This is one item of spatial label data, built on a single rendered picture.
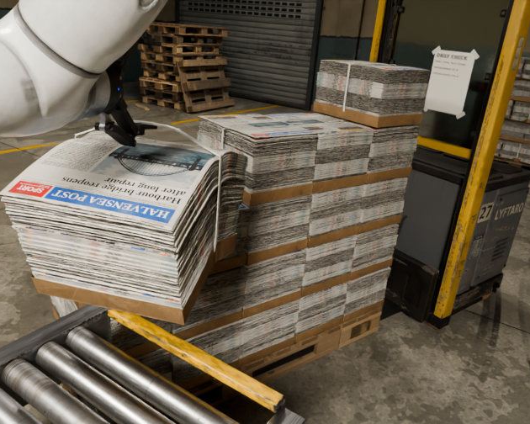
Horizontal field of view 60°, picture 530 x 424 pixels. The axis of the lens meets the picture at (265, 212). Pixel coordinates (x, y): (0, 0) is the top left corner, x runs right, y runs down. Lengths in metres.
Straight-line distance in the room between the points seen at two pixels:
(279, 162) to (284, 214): 0.21
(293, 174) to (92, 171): 0.97
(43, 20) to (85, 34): 0.04
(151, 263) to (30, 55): 0.36
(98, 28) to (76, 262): 0.45
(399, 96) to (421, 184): 0.78
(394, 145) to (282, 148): 0.60
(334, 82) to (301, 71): 6.79
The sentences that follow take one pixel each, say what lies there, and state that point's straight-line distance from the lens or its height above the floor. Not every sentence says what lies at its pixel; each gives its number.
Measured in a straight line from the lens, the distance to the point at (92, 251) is 0.79.
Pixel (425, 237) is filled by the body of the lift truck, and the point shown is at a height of 0.40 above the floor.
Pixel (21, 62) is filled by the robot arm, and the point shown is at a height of 1.35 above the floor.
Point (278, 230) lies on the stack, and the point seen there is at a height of 0.71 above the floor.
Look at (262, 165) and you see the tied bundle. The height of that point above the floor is 0.97.
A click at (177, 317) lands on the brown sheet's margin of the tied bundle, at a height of 0.94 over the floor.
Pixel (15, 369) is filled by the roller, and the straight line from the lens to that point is 0.99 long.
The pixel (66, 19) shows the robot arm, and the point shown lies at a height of 1.40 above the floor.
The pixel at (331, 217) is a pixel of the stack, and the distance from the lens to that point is 1.87.
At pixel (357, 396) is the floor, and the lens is 2.12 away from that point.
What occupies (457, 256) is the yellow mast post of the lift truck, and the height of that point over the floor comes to 0.45.
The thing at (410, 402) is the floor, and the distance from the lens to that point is 2.17.
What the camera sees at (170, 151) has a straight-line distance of 0.85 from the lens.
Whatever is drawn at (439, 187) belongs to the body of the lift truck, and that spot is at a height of 0.70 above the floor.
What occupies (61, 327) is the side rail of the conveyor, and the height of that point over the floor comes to 0.80.
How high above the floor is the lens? 1.41
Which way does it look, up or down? 22 degrees down
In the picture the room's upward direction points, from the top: 5 degrees clockwise
